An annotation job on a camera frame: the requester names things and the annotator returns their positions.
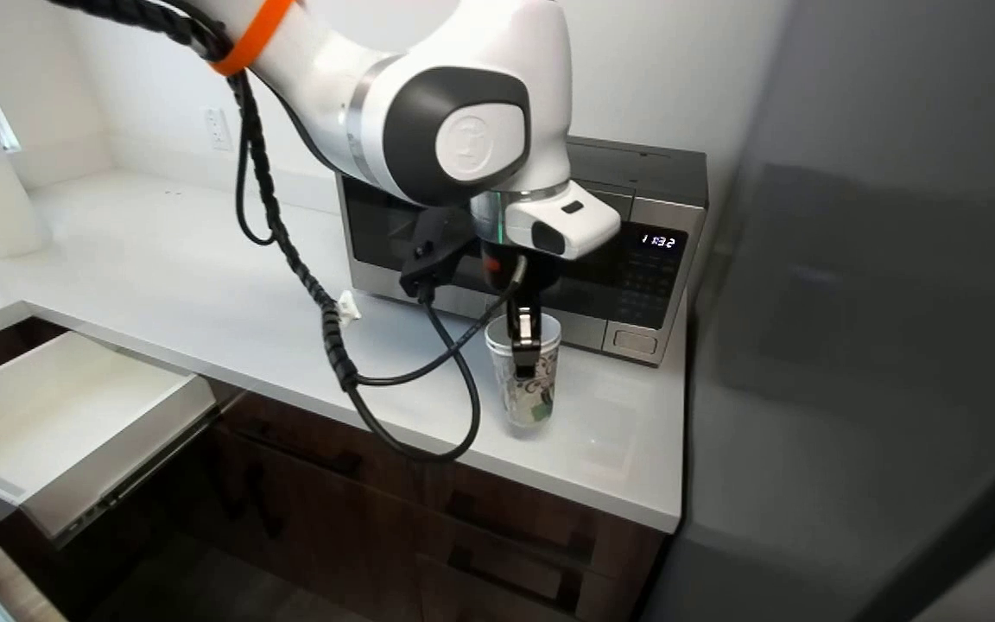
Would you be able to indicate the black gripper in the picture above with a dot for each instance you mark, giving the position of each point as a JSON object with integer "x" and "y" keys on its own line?
{"x": 525, "y": 274}

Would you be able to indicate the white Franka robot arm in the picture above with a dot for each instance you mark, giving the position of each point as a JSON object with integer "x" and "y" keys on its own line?
{"x": 324, "y": 55}

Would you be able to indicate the white open drawer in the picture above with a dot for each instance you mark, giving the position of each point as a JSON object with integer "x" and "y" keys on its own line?
{"x": 48, "y": 416}

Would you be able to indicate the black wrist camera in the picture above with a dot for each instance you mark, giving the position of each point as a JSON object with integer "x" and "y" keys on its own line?
{"x": 435, "y": 248}

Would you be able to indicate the white paper cup green print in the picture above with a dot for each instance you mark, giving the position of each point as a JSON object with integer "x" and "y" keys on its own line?
{"x": 525, "y": 408}

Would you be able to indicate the dark brown wooden cabinet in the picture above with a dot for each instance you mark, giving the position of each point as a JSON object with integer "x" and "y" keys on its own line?
{"x": 404, "y": 540}

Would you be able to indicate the dark grey refrigerator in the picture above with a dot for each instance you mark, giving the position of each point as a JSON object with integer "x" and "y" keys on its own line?
{"x": 864, "y": 348}

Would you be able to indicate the stainless steel microwave oven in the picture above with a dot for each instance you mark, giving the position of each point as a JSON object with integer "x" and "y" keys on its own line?
{"x": 624, "y": 288}

